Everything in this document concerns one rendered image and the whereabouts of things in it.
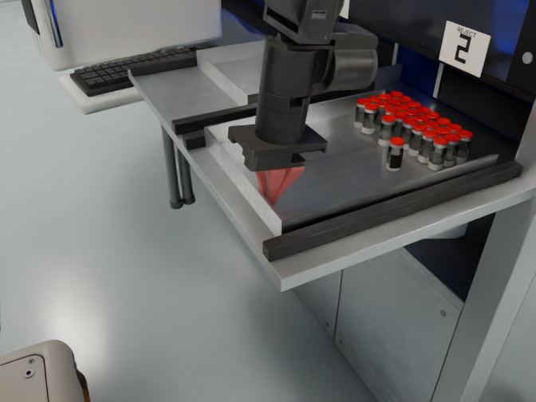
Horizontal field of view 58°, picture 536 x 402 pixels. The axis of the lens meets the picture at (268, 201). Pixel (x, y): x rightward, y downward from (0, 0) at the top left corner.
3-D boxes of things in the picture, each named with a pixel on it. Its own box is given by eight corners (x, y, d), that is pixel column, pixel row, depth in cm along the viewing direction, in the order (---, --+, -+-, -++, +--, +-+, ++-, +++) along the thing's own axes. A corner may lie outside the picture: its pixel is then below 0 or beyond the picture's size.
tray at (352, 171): (381, 106, 89) (384, 88, 87) (491, 175, 70) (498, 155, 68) (205, 147, 77) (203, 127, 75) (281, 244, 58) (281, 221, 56)
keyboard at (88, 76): (213, 48, 138) (212, 39, 136) (238, 62, 129) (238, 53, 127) (69, 78, 120) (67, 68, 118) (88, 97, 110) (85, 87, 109)
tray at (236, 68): (330, 43, 118) (331, 29, 116) (400, 80, 99) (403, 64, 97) (197, 66, 105) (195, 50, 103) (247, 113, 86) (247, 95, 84)
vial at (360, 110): (361, 122, 83) (364, 96, 81) (369, 128, 82) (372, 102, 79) (351, 124, 83) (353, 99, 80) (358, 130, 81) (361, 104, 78)
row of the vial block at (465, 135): (393, 114, 86) (398, 89, 83) (469, 162, 73) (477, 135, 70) (384, 116, 85) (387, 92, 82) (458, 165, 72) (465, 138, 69)
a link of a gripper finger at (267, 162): (296, 218, 60) (309, 150, 55) (243, 227, 57) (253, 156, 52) (271, 190, 65) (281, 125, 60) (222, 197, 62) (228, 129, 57)
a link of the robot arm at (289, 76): (257, 25, 51) (283, 41, 47) (313, 26, 54) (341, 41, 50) (250, 88, 55) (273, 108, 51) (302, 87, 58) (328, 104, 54)
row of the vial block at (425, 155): (372, 120, 84) (376, 94, 81) (446, 169, 71) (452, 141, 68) (362, 122, 83) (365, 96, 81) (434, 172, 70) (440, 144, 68)
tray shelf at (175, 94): (319, 45, 122) (319, 37, 121) (569, 184, 72) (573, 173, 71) (128, 78, 105) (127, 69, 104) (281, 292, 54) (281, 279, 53)
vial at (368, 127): (369, 128, 82) (373, 102, 79) (377, 133, 80) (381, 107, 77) (359, 130, 81) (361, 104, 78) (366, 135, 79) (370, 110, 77)
